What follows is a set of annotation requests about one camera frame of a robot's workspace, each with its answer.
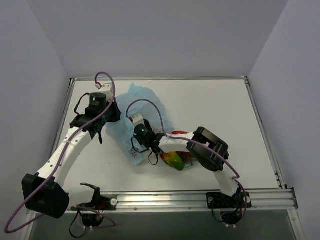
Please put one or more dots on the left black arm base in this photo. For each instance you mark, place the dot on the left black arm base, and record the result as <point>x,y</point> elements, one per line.
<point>92,217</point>

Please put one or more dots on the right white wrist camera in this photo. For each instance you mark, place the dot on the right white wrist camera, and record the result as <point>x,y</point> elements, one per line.
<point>137,120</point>

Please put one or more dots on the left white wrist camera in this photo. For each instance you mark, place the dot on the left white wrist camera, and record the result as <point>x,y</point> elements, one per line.
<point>108,89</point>

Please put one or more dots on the red and teal plate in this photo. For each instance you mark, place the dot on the red and teal plate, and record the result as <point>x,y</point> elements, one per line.
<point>194,160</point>

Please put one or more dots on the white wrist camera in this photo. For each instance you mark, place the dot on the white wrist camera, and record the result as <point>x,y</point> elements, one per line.
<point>108,89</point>
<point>137,120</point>

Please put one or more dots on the aluminium rail frame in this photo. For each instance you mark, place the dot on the aluminium rail frame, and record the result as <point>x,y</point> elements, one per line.
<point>180,201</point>

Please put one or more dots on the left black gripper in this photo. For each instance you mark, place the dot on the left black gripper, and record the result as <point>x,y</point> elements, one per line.
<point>115,113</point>

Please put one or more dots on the light blue plastic bag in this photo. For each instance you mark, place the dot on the light blue plastic bag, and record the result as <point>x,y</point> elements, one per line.
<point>143,101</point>

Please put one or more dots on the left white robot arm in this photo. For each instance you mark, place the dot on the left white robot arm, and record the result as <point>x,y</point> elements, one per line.
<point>44,191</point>

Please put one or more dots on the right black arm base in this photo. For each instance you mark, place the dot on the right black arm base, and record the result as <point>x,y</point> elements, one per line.
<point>226,209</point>

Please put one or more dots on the red fake cherry bunch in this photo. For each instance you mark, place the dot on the red fake cherry bunch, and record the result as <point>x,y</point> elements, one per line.
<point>185,156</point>

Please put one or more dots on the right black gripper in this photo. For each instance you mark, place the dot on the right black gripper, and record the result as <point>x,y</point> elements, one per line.
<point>137,128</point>

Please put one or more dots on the fake mango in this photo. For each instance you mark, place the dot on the fake mango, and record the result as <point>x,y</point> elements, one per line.
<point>174,160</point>

